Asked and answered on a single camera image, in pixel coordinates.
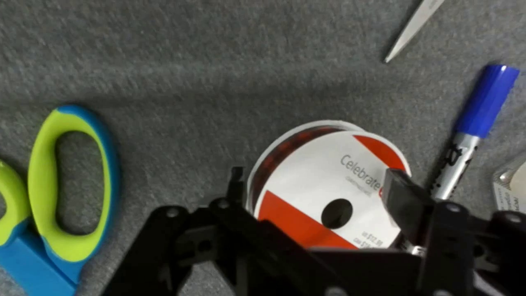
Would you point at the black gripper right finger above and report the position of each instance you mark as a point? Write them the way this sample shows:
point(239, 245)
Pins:
point(465, 251)

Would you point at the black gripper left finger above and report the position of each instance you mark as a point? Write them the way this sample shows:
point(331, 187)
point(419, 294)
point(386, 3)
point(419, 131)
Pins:
point(207, 256)

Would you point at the orange and white ribbon spool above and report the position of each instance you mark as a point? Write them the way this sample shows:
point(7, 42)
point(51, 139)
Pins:
point(306, 180)

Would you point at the clear plastic container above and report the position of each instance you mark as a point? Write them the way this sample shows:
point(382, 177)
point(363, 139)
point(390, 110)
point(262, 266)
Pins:
point(511, 185)

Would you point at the blue capped silver marker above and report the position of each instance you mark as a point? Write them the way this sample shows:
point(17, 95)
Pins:
point(485, 103)

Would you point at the green and blue scissors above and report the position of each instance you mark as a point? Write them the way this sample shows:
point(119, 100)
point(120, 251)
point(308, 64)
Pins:
point(41, 164)

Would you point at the grey table cloth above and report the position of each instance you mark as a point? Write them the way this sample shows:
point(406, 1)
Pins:
point(191, 65)

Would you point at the teal and yellow scissors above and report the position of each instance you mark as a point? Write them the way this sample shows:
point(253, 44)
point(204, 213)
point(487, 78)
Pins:
point(411, 29)

